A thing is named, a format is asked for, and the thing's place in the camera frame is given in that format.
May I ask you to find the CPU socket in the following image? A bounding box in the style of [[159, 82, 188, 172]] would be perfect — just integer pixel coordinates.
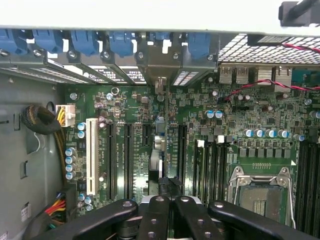
[[228, 166, 298, 230]]

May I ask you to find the short black expansion slot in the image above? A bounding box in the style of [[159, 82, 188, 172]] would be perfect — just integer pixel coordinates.
[[142, 122, 153, 148]]

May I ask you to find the white expansion slot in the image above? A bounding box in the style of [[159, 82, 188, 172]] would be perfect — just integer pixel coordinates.
[[85, 117, 99, 196]]

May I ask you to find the green motherboard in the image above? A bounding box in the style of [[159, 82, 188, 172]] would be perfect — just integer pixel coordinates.
[[63, 84, 320, 240]]

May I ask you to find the white power connector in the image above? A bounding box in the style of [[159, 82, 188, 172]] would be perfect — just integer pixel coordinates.
[[55, 104, 76, 128]]

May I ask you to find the blue slot clip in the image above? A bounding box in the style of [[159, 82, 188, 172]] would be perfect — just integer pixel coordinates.
[[108, 31, 138, 59], [187, 32, 211, 60], [0, 28, 29, 56], [69, 29, 101, 58], [149, 31, 174, 49], [31, 29, 65, 55]]

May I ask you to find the teal port connector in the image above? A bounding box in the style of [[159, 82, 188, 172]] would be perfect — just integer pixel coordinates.
[[291, 69, 320, 83]]

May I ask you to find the open black PC case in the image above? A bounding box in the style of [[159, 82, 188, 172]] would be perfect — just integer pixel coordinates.
[[0, 24, 320, 240]]

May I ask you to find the coloured power wire bundle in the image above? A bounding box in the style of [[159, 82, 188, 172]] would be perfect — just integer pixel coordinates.
[[44, 191, 68, 230]]

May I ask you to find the black sleeved power cable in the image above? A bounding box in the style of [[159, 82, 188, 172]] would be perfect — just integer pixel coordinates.
[[20, 104, 68, 186]]

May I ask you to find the red black twisted wire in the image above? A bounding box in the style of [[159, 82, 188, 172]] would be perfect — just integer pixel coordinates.
[[223, 42, 320, 101]]

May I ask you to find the black block with cable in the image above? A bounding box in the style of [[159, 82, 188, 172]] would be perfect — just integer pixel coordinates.
[[278, 0, 320, 28]]

